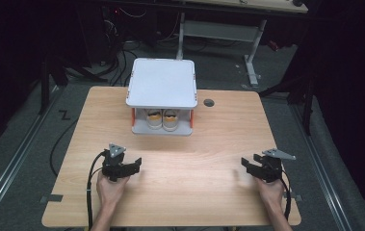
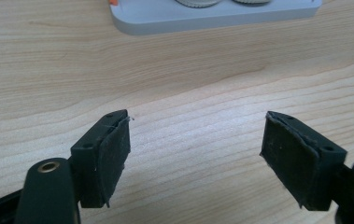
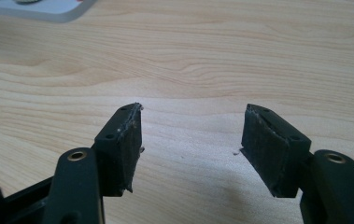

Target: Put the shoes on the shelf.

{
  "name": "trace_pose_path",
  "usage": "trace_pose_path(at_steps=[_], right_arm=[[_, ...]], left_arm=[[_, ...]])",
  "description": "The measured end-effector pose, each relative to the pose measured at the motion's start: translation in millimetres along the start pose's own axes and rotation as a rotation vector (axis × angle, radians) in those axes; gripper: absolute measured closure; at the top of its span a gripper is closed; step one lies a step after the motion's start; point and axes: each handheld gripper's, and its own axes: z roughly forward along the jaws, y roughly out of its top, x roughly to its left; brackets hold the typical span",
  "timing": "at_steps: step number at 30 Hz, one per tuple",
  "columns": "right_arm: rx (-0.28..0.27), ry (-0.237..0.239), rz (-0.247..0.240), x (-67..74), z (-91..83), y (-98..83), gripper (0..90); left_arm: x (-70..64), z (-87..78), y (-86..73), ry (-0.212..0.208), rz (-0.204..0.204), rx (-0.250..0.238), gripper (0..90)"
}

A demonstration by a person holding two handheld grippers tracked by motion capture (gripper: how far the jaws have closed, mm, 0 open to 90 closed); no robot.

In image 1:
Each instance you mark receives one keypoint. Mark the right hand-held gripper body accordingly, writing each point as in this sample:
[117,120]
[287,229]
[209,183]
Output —
[271,168]

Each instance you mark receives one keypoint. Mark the white sneaker with orange heel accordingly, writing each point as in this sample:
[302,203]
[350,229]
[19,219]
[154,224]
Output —
[170,120]
[154,119]

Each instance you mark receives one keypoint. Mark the person's right hand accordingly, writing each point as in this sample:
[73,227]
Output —
[271,194]

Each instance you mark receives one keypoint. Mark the person's left hand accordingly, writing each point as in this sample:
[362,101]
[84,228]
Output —
[111,192]

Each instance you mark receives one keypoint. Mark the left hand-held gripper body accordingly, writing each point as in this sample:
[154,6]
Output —
[114,165]

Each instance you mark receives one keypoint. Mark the white two-tier shoe rack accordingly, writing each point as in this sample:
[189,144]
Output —
[162,82]

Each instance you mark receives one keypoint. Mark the black metal stand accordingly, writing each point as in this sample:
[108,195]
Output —
[46,86]
[302,96]

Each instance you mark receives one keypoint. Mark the wooden desk with white frame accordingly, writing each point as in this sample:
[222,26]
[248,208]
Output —
[225,30]

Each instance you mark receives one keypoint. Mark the metal floor rail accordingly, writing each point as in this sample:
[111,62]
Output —
[318,170]
[13,163]

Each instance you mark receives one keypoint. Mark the grey tape patch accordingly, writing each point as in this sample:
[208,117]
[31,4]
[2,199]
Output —
[52,198]

